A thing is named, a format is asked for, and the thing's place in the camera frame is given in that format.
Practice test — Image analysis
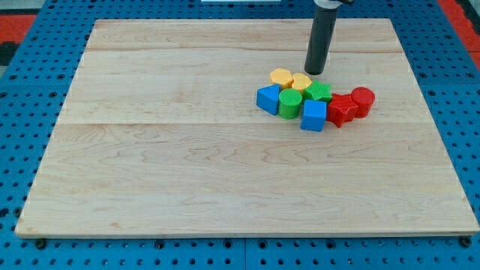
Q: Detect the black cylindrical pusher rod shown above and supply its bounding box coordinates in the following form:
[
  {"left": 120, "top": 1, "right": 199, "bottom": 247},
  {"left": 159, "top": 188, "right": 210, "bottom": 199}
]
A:
[{"left": 304, "top": 7, "right": 338, "bottom": 75}]

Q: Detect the grey robot wrist mount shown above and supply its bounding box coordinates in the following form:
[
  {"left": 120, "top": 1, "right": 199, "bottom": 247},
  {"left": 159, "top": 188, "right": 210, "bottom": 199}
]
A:
[{"left": 313, "top": 0, "right": 354, "bottom": 8}]

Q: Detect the yellow heart block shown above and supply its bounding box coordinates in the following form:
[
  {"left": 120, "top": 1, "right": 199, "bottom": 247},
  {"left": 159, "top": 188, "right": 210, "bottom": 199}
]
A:
[{"left": 292, "top": 73, "right": 312, "bottom": 94}]

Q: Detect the yellow hexagon block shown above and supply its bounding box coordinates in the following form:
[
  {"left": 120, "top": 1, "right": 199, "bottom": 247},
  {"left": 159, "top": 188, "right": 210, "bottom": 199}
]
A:
[{"left": 269, "top": 68, "right": 293, "bottom": 90}]

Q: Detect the green star block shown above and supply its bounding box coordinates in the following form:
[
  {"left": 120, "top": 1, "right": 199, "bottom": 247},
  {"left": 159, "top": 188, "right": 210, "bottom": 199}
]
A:
[{"left": 304, "top": 81, "right": 332, "bottom": 103}]

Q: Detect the red cylinder block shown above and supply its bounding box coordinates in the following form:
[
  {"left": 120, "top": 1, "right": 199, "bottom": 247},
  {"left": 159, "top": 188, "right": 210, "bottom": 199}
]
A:
[{"left": 351, "top": 87, "right": 376, "bottom": 119}]

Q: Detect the green cylinder block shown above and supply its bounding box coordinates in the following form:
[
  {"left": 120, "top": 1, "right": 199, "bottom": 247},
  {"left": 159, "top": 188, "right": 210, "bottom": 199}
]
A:
[{"left": 277, "top": 88, "right": 303, "bottom": 119}]

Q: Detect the red star block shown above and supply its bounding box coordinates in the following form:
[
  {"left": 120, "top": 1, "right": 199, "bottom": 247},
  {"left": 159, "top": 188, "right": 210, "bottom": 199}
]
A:
[{"left": 326, "top": 94, "right": 359, "bottom": 128}]

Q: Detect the blue triangle block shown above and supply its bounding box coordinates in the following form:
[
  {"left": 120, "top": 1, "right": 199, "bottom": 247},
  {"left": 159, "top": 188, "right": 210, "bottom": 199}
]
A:
[{"left": 256, "top": 84, "right": 281, "bottom": 116}]

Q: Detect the blue cube block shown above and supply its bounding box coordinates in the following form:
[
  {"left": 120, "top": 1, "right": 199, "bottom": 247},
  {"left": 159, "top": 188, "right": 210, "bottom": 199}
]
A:
[{"left": 300, "top": 100, "right": 327, "bottom": 132}]

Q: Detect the light wooden board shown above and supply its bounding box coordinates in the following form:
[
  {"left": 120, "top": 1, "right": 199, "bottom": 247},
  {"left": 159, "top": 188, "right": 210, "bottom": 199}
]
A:
[{"left": 15, "top": 19, "right": 479, "bottom": 239}]

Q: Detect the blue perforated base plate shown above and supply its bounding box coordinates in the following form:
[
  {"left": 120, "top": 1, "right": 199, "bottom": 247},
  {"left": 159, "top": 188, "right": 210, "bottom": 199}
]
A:
[{"left": 1, "top": 0, "right": 479, "bottom": 269}]

